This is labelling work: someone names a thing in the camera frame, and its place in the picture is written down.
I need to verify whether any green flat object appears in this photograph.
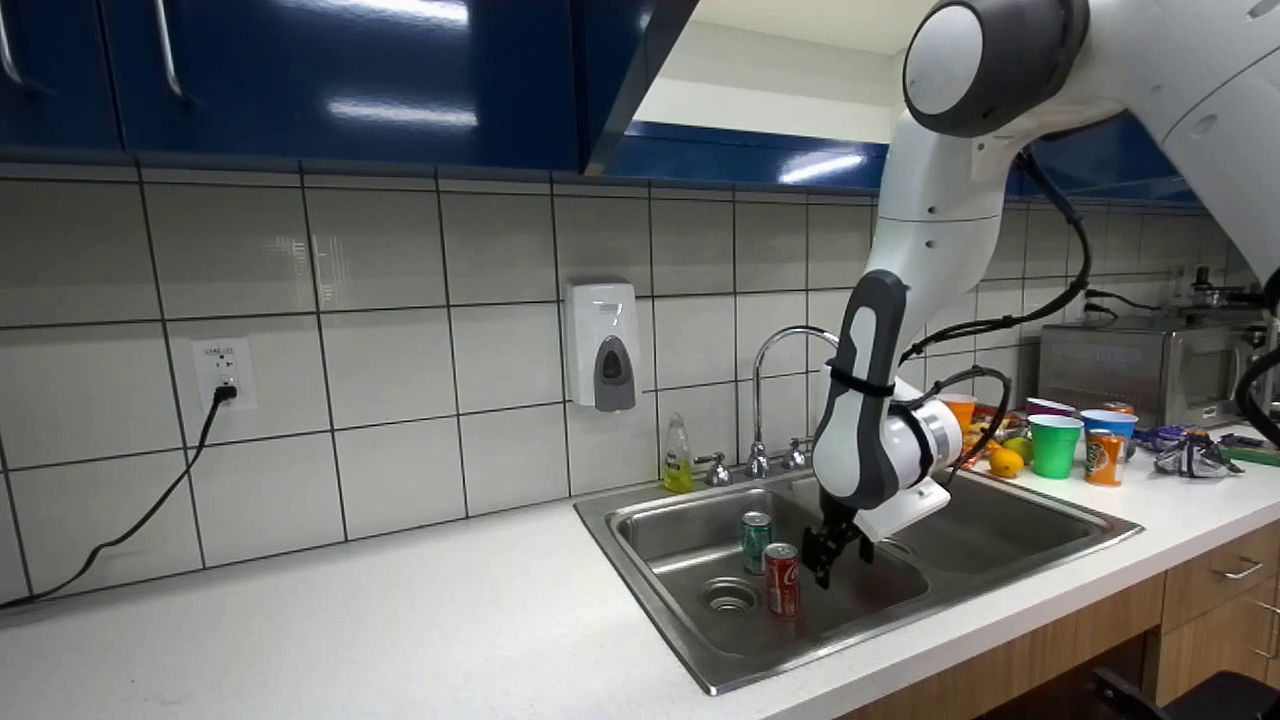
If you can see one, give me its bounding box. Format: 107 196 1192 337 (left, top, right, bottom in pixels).
1216 434 1280 473

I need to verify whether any white wall power outlet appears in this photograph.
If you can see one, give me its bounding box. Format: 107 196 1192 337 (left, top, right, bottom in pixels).
193 340 255 413

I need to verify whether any red orange snack bag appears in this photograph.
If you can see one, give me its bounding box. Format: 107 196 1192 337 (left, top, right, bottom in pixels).
961 406 1032 473

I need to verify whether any metal cabinet handle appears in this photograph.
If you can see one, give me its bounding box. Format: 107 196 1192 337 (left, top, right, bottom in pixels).
0 0 25 88
152 0 189 100

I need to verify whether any closed blue wall cabinet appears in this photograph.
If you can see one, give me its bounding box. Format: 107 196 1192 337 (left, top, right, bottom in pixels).
0 0 591 178

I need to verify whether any chrome gooseneck faucet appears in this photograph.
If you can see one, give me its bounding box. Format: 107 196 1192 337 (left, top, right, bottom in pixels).
692 322 839 488

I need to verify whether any crumpled dark plastic bag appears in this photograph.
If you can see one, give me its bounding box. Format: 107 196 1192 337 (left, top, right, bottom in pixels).
1147 420 1243 480

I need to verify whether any blue plastic cup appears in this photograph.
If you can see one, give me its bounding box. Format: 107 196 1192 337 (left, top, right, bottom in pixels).
1076 406 1139 465

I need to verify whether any stainless steel double sink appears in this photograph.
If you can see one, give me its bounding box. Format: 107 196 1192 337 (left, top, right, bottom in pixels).
570 440 1143 701

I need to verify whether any white wall soap dispenser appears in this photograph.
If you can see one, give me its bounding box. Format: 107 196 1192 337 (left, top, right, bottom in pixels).
560 279 642 418

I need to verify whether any orange plastic cup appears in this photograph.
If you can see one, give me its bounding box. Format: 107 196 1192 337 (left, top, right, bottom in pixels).
940 393 979 448

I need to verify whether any toaster oven appliance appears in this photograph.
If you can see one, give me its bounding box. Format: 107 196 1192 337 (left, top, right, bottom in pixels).
1036 315 1271 434

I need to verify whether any green plastic cup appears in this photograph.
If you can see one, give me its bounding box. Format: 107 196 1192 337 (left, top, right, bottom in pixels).
1025 413 1082 480

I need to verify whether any black appliance power cord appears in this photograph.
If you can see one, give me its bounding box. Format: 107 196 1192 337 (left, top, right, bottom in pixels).
0 384 240 615

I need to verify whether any orange soda can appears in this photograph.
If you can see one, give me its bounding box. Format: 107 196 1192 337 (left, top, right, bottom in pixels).
1082 428 1127 488

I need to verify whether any open blue wall cabinet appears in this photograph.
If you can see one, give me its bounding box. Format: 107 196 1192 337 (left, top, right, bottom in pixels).
602 0 923 196

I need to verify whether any black chair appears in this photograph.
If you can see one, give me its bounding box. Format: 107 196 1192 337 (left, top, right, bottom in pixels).
1082 663 1280 720

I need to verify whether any wooden drawer with metal handle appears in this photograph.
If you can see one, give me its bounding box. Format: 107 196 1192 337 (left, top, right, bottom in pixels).
1161 526 1280 632
1151 593 1280 713

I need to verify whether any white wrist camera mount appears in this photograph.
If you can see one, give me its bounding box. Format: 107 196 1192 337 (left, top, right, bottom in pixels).
853 477 954 544

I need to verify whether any blue glossy cabinet door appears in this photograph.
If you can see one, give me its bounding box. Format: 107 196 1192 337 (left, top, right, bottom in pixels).
1025 111 1211 210
578 0 698 180

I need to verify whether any green soda can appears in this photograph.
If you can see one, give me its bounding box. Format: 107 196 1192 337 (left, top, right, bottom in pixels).
739 508 774 577

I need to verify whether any red cola can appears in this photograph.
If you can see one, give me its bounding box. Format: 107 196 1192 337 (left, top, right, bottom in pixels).
762 539 804 619

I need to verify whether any yellow dish soap bottle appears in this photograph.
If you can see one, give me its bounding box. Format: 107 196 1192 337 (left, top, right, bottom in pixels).
661 413 698 497

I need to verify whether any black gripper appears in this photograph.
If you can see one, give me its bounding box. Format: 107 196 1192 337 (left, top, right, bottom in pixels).
796 494 876 593

